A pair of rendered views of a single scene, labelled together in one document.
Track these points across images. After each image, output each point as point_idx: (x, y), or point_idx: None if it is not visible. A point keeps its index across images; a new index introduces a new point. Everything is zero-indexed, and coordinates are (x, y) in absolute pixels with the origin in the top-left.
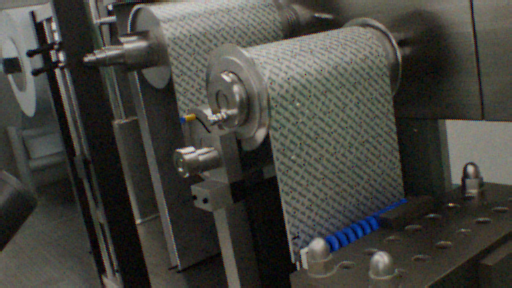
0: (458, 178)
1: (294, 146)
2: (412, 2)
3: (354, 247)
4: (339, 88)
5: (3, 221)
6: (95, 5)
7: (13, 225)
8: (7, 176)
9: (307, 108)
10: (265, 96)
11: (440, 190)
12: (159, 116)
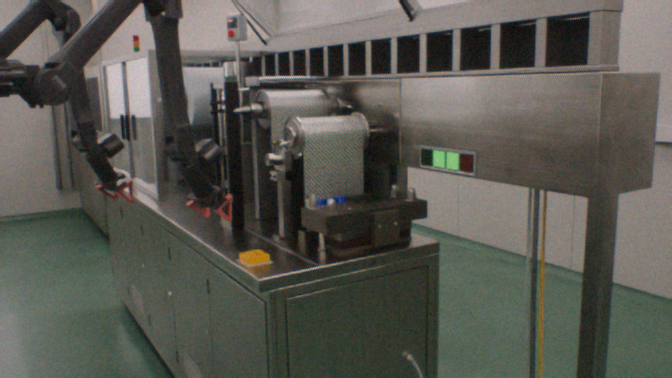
0: (489, 240)
1: (313, 160)
2: (382, 109)
3: None
4: (337, 140)
5: (213, 157)
6: (240, 81)
7: (215, 159)
8: (216, 145)
9: (321, 146)
10: (303, 138)
11: None
12: (262, 142)
